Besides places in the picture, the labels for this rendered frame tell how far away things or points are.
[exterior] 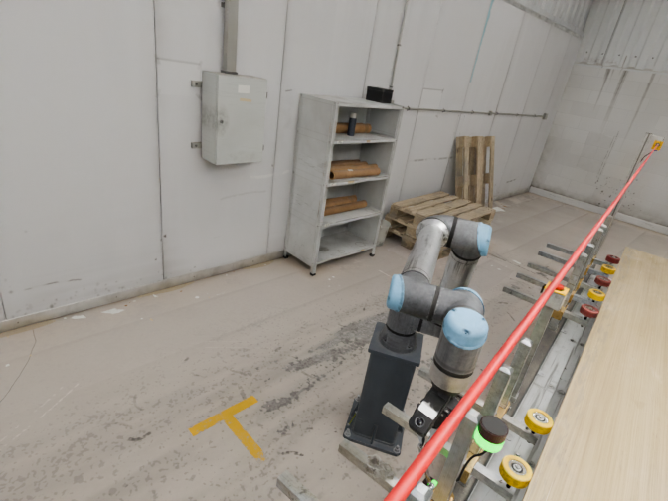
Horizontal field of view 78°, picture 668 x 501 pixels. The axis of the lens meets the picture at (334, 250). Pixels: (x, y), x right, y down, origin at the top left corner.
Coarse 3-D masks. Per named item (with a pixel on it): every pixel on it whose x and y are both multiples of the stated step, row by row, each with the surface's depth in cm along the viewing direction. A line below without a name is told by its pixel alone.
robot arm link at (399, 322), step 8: (392, 312) 197; (400, 312) 193; (392, 320) 198; (400, 320) 195; (408, 320) 193; (416, 320) 192; (392, 328) 199; (400, 328) 196; (408, 328) 196; (416, 328) 194
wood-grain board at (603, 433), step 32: (640, 256) 289; (608, 288) 231; (640, 288) 238; (608, 320) 197; (640, 320) 202; (608, 352) 172; (640, 352) 175; (576, 384) 149; (608, 384) 152; (640, 384) 155; (576, 416) 134; (608, 416) 137; (640, 416) 139; (544, 448) 120; (576, 448) 122; (608, 448) 124; (640, 448) 126; (544, 480) 110; (576, 480) 112; (608, 480) 113; (640, 480) 115
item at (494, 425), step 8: (488, 416) 92; (488, 424) 89; (496, 424) 90; (504, 424) 90; (496, 432) 88; (504, 432) 88; (472, 440) 92; (472, 456) 95; (464, 464) 97; (456, 480) 100
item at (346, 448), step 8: (344, 440) 117; (344, 448) 115; (352, 448) 115; (344, 456) 116; (352, 456) 114; (360, 456) 113; (360, 464) 112; (376, 480) 110; (384, 480) 108; (392, 480) 108; (384, 488) 109; (392, 488) 107
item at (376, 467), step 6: (372, 456) 113; (378, 456) 114; (372, 462) 112; (378, 462) 111; (384, 462) 112; (366, 468) 109; (372, 468) 109; (378, 468) 110; (384, 468) 109; (390, 468) 110; (372, 474) 108; (378, 474) 108; (384, 474) 108; (390, 474) 109
